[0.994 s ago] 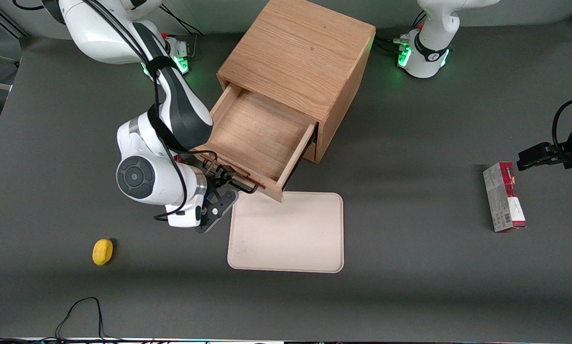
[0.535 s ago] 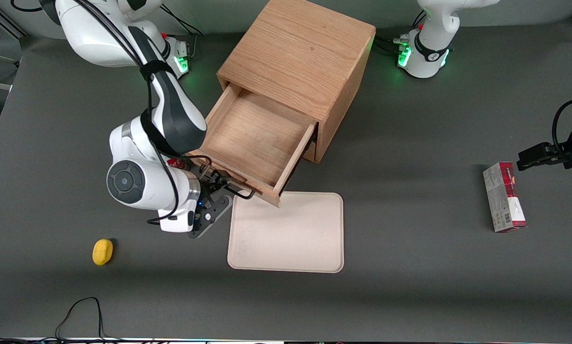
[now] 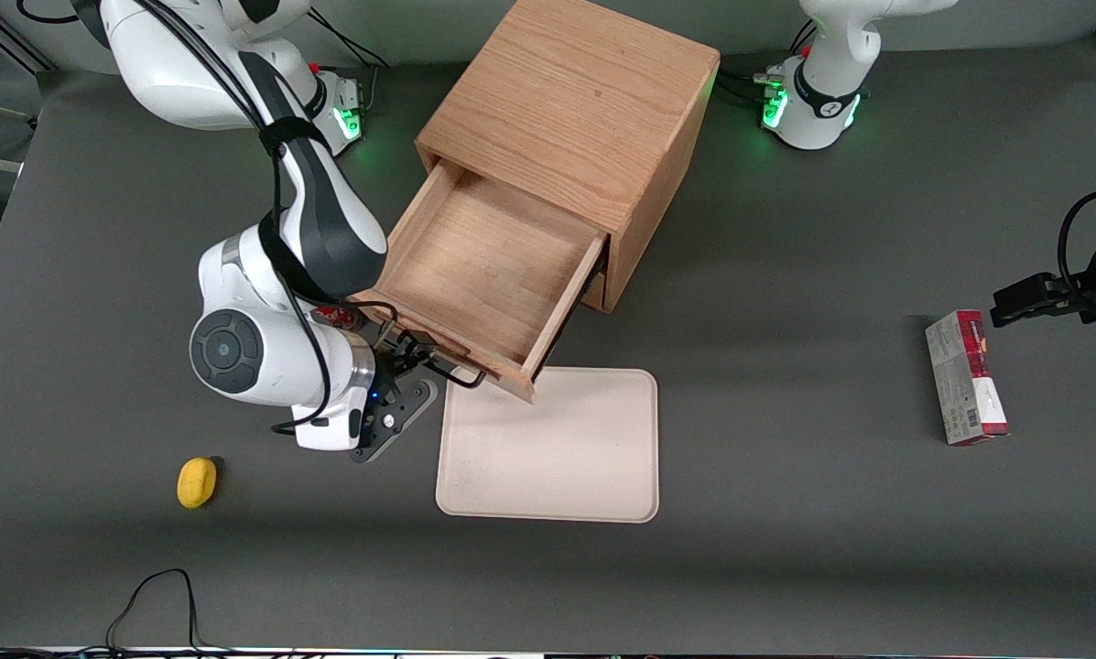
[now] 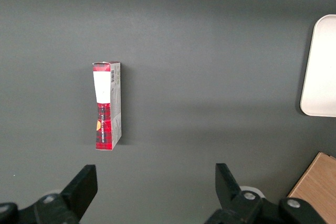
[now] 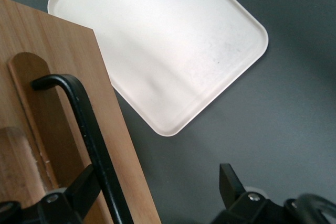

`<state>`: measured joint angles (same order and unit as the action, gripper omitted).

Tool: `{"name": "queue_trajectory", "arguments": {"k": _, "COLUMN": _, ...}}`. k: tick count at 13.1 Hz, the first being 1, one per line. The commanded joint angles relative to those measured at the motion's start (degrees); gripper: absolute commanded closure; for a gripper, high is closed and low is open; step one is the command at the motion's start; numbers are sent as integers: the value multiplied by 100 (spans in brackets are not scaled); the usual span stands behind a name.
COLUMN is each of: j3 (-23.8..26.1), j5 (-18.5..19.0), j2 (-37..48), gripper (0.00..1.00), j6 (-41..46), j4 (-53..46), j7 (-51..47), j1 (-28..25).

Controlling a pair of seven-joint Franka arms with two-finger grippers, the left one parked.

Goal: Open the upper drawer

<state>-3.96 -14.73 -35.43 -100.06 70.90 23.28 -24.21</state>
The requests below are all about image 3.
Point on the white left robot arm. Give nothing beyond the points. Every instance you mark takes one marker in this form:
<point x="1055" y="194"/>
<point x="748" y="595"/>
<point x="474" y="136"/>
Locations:
<point x="822" y="101"/>

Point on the yellow lemon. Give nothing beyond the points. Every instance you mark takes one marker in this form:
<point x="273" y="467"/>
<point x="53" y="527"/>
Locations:
<point x="196" y="482"/>

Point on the red and white carton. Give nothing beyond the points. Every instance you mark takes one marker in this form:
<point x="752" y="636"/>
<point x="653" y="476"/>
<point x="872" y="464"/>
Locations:
<point x="964" y="380"/>

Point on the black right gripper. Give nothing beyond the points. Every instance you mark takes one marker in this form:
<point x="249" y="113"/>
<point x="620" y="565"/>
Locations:
<point x="405" y="358"/>

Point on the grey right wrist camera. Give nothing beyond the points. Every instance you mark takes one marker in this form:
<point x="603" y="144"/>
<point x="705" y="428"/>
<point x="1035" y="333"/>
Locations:
<point x="328" y="428"/>

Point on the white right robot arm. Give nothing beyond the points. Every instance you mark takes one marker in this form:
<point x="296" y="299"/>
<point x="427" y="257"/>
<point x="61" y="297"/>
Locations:
<point x="273" y="348"/>

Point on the beige rectangular tray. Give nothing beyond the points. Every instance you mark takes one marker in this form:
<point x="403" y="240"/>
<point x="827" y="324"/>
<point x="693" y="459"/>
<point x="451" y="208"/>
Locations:
<point x="566" y="448"/>

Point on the wooden drawer cabinet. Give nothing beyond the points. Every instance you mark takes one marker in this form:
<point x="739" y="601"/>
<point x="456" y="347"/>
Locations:
<point x="584" y="91"/>

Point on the red cola bottle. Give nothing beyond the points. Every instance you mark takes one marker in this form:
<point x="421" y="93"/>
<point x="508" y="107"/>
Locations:
<point x="335" y="317"/>

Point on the aluminium frame profile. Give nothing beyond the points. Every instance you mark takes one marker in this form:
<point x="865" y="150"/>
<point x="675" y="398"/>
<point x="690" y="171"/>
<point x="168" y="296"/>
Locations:
<point x="12" y="38"/>

